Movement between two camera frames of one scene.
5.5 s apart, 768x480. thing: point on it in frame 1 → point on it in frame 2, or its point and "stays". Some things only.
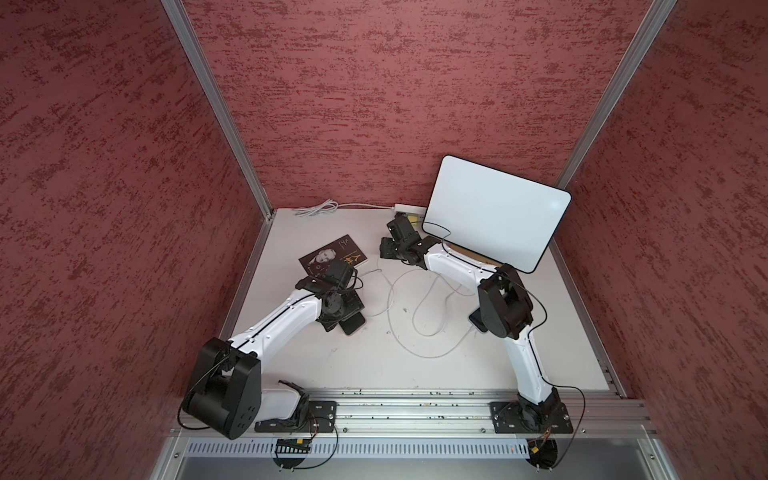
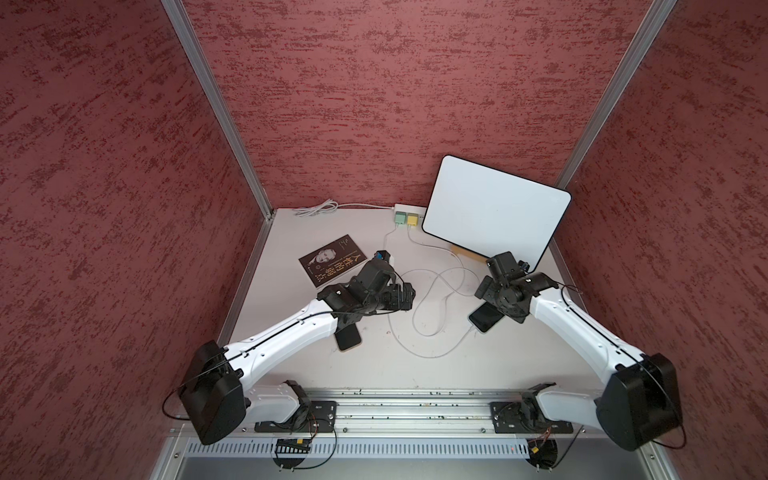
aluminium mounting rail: [468, 414] stays
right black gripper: [387, 247] → [486, 292]
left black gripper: [354, 305] → [394, 303]
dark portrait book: [342, 249] stays
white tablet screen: [498, 216] stays
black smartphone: [476, 318] stays
